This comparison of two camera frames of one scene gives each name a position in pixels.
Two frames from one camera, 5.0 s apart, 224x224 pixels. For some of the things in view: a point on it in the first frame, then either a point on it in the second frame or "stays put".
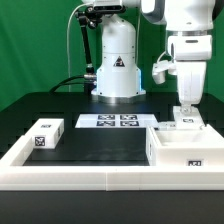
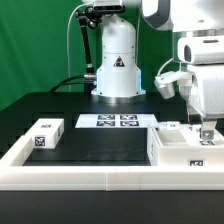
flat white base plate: [115, 120] stays put
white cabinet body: [184, 148] stays put
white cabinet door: [188, 121] -> [193, 136]
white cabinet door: [167, 126] stays put
